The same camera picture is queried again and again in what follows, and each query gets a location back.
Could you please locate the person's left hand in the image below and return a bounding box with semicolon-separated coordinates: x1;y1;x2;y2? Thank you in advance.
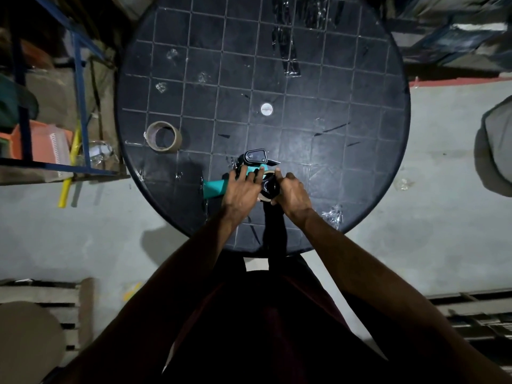
222;164;269;220

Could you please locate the person's right hand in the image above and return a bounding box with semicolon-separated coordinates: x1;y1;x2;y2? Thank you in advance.
271;168;313;225

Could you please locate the brown tape roll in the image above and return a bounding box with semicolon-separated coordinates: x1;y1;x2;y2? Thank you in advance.
258;170;281;203

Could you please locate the teal tape dispenser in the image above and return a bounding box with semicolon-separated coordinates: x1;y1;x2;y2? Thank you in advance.
203;149;282;199

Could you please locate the cardboard tape roll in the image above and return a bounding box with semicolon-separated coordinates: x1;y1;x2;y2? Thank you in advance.
143;121;183;151

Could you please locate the person's right forearm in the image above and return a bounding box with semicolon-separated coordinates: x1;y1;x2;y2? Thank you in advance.
298;213;461;337

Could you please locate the person's left forearm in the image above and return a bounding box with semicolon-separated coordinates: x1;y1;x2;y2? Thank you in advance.
132;213;245;316

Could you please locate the person's maroon shirt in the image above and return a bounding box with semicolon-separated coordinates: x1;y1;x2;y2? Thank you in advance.
159;255;393;384

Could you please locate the crumpled clear plastic wrap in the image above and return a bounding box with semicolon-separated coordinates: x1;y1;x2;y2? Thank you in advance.
86;141;119;169

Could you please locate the yellow stick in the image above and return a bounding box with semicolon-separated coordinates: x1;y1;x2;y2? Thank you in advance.
58;127;83;209

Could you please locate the blue metal trolley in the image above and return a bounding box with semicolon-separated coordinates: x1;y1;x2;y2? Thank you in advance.
0;0;131;185

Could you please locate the wooden pallet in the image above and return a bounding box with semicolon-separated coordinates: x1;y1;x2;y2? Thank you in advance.
428;290;512;372
0;277;95;384

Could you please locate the orange plastic dustpan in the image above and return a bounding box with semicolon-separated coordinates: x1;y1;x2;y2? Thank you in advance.
0;119;75;177

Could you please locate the grey sack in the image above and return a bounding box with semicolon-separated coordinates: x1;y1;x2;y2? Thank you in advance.
482;95;512;185

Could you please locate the stack of blue printed boxes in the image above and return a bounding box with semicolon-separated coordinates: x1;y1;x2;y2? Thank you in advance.
383;0;512;73

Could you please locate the green plastic bucket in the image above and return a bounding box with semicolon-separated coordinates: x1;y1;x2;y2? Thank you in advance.
0;74;39;124

